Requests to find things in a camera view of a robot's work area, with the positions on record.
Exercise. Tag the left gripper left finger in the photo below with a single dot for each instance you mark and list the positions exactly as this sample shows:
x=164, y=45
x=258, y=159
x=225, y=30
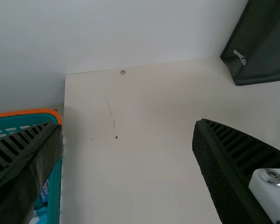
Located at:
x=14, y=168

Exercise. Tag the dark grey bag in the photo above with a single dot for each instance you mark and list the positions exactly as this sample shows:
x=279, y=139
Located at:
x=259, y=46

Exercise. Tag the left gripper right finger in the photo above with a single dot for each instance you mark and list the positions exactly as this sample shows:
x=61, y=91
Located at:
x=224, y=163

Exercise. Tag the teal shopping basket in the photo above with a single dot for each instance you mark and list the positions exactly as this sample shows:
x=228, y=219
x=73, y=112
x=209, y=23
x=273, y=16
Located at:
x=54, y=198

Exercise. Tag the rectangular tin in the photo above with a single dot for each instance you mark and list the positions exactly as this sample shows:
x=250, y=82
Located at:
x=44, y=191

